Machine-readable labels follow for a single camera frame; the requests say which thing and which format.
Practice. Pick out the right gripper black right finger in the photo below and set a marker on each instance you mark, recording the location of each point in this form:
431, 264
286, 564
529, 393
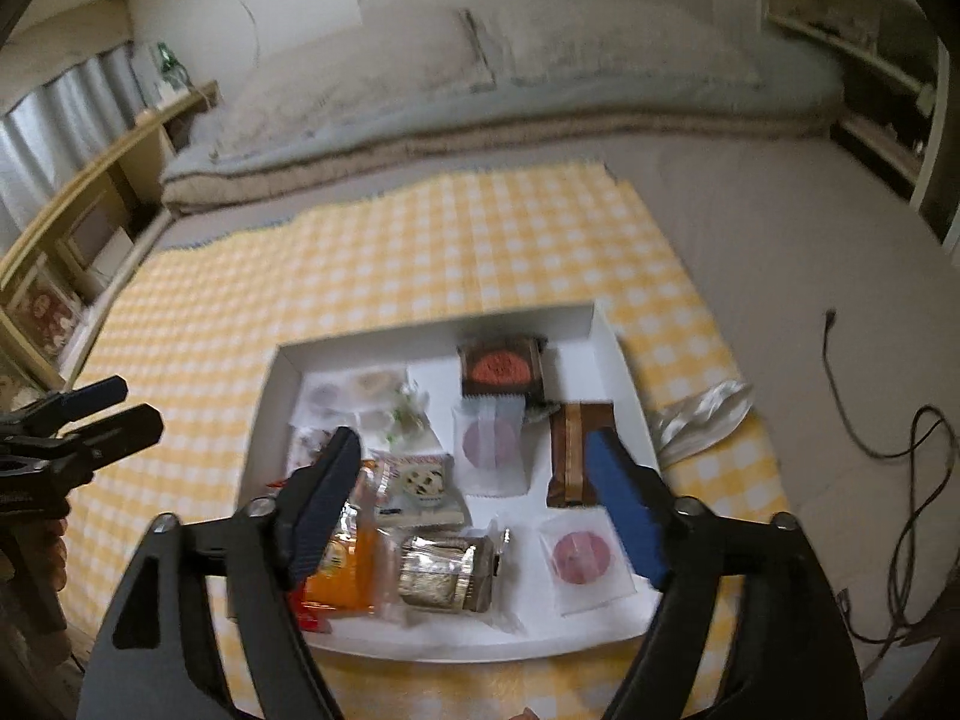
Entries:
790, 657

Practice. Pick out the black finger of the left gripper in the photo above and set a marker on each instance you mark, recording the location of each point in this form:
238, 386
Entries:
57, 465
45, 417

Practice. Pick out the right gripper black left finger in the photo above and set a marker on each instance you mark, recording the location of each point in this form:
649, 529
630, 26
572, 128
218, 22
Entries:
156, 654

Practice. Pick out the red rice cracker packet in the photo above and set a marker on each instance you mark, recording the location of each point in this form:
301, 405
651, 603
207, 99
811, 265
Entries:
311, 617

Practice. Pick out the orange cracker snack packet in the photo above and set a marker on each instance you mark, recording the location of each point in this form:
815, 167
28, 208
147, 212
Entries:
345, 581

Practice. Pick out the pink round pastry packet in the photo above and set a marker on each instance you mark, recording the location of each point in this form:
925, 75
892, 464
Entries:
585, 561

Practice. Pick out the clear purple candy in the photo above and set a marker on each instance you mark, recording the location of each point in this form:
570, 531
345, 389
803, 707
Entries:
306, 445

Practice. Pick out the silver foil snack packet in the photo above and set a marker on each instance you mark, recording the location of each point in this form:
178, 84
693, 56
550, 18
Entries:
454, 573

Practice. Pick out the brown chocolate snack packet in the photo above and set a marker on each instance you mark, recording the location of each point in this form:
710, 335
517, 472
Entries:
569, 485

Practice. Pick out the white green strawberry candy packet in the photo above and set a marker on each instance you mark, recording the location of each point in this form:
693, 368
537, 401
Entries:
408, 414

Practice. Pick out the pink donut pastry packet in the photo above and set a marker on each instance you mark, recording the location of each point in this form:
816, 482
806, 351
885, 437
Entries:
488, 446

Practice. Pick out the black red mooncake packet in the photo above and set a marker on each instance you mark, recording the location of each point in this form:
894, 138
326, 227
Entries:
503, 367

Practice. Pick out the person's left hand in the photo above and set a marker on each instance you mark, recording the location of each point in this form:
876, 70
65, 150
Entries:
43, 548

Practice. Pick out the red patterned box on shelf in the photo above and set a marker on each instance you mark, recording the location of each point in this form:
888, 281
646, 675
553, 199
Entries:
46, 311

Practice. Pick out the wooden bedside shelf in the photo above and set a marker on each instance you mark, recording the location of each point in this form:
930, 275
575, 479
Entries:
120, 188

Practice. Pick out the yellow white checkered cloth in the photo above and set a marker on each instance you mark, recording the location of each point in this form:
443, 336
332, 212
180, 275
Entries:
194, 331

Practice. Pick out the white box on shelf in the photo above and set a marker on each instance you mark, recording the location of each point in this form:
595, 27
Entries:
107, 263

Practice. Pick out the crumpled silver plastic wrapper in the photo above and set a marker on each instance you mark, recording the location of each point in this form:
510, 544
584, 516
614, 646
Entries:
696, 423

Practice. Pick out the small purple pastry packet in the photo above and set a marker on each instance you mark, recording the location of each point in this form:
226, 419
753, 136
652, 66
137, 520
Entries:
322, 394

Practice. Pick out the grey curtain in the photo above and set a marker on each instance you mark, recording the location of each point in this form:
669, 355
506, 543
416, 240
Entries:
58, 128

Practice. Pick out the green glass bottle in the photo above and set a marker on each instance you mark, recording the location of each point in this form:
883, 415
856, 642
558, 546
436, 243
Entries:
172, 71

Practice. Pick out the white shelf right side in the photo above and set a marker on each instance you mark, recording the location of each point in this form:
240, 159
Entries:
900, 96

